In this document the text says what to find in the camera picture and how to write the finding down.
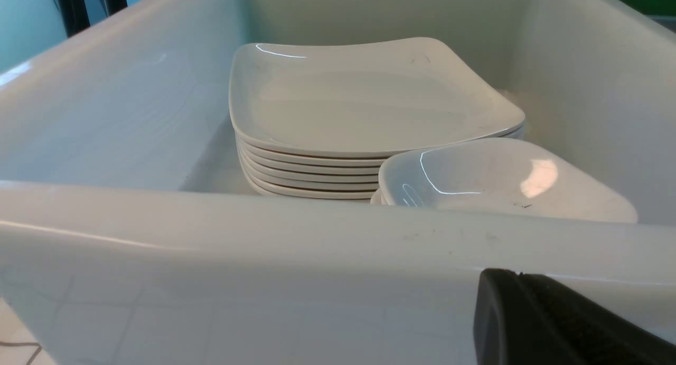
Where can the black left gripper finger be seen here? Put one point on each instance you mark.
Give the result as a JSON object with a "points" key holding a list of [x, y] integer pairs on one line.
{"points": [[534, 319]]}

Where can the top stacked white plate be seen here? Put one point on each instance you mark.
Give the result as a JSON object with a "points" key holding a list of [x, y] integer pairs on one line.
{"points": [[367, 100]]}

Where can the top stacked white bowl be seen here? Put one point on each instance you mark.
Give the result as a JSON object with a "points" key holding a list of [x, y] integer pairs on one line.
{"points": [[500, 175]]}

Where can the lower stacked white bowls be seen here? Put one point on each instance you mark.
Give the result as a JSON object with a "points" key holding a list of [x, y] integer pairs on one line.
{"points": [[376, 197]]}

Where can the lower stacked white plates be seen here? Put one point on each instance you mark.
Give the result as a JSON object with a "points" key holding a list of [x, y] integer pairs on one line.
{"points": [[350, 170]]}

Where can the large white plastic tub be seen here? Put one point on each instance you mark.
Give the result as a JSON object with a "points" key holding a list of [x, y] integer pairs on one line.
{"points": [[131, 236]]}

